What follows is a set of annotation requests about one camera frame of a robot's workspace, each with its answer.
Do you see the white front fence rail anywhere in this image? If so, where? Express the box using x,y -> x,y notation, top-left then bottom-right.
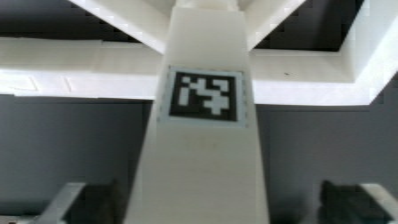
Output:
0,37 -> 384,106

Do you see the white right fence rail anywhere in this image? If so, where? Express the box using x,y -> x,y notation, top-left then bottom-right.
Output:
342,0 -> 398,106

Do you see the white desk leg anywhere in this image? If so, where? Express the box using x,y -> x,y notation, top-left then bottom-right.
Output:
123,0 -> 271,224

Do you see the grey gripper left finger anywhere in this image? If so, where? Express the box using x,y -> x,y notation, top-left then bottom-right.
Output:
34,182 -> 120,224

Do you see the white desk top tray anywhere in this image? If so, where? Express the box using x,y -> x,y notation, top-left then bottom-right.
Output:
68,0 -> 306,53

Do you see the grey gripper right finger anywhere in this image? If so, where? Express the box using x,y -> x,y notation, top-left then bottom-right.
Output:
319,181 -> 398,224

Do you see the white fence rail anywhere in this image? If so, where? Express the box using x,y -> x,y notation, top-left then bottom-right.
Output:
342,0 -> 398,106
0,37 -> 384,106

